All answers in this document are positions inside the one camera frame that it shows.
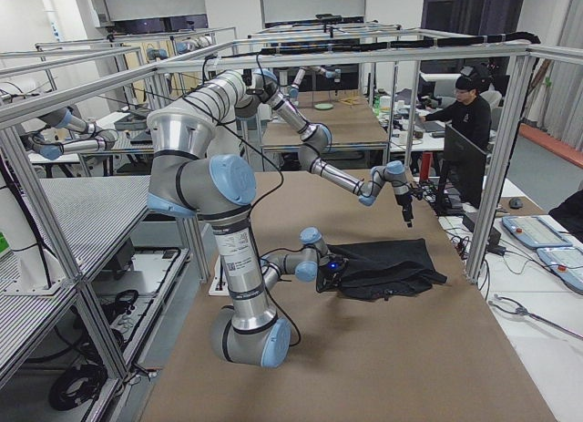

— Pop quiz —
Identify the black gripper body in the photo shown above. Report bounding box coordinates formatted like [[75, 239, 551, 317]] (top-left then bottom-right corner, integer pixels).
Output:
[[393, 184, 424, 220], [316, 254, 349, 293]]

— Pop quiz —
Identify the black printed t-shirt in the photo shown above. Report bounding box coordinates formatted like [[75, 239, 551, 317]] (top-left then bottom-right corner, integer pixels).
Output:
[[328, 239, 447, 301]]

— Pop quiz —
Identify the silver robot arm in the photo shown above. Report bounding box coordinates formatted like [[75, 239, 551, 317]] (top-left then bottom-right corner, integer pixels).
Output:
[[148, 107, 332, 368], [197, 69, 414, 228]]

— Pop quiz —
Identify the black Huawei monitor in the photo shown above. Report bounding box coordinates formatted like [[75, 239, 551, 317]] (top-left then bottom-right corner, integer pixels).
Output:
[[435, 125, 487, 216]]

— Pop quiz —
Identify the man with headset seated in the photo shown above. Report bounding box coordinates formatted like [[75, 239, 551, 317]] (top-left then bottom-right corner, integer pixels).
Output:
[[420, 65, 491, 151]]

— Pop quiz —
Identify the black computer mouse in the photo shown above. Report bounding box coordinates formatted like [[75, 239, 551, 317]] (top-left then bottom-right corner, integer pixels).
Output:
[[508, 197, 524, 210]]

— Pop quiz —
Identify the blue teach pendant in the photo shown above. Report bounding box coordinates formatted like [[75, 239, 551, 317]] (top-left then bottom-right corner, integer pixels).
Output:
[[537, 247, 583, 294], [501, 216, 572, 250]]

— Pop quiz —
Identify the black grabber stick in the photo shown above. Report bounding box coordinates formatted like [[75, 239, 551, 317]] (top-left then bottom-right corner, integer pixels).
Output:
[[487, 294, 582, 340]]

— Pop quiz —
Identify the grey slatted work table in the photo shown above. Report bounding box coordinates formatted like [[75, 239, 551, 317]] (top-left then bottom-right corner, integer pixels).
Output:
[[1, 176, 149, 383]]

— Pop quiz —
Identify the aluminium frame post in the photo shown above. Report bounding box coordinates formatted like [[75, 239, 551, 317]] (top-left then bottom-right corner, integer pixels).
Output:
[[465, 54, 536, 284]]

